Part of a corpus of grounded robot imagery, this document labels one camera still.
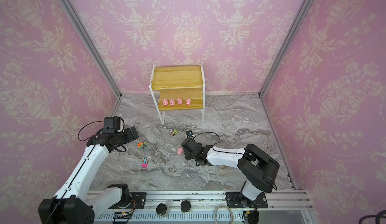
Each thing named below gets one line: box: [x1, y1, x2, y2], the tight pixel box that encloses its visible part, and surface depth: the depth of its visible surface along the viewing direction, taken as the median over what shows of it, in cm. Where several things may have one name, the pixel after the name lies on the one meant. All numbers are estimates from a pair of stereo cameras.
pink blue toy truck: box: [141, 157, 149, 169], surface depth 86 cm
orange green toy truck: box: [137, 141, 148, 150], surface depth 94 cm
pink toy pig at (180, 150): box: [176, 147, 183, 156], surface depth 91 cm
